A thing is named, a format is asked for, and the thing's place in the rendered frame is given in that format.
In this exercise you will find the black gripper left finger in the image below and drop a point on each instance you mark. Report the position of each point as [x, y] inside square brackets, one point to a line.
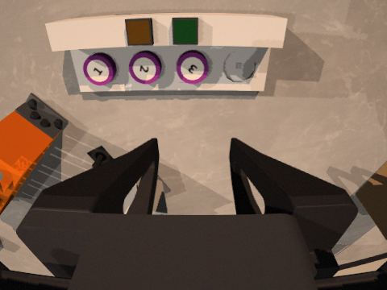
[103, 189]

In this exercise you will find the brown cardboard box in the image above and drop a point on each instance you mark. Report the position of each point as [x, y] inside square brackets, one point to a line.
[373, 197]

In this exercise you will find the beige key housing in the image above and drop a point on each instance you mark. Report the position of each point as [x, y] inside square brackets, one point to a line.
[100, 156]

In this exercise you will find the black table edge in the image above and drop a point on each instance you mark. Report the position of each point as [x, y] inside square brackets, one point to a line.
[362, 261]

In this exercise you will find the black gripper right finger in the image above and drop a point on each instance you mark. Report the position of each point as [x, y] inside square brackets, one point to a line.
[323, 210]

